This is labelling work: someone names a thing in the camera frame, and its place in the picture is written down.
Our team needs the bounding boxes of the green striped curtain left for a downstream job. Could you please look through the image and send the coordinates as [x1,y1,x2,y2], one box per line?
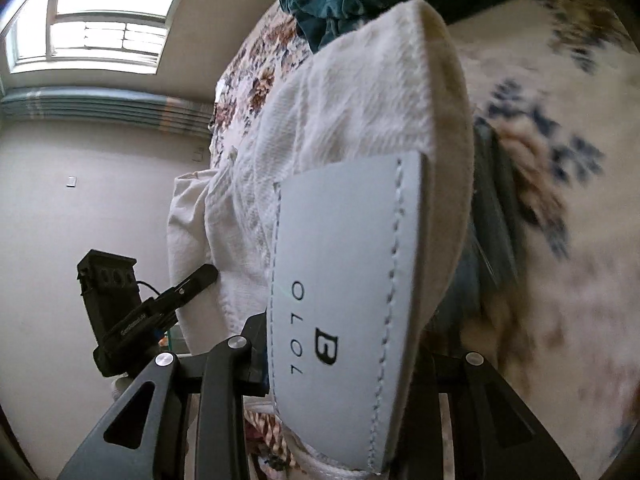
[1,86,214,138]

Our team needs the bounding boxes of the folded blue jeans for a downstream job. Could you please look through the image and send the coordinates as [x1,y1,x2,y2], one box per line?
[427,118,523,348]

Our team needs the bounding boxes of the white pants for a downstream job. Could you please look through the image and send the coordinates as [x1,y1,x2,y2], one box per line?
[167,0,474,479]

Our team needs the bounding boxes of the window with metal bars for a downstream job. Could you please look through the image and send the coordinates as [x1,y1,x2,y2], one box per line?
[1,0,180,75]

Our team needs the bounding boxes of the floral bed blanket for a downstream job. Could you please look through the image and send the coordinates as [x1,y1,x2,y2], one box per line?
[207,0,640,480]

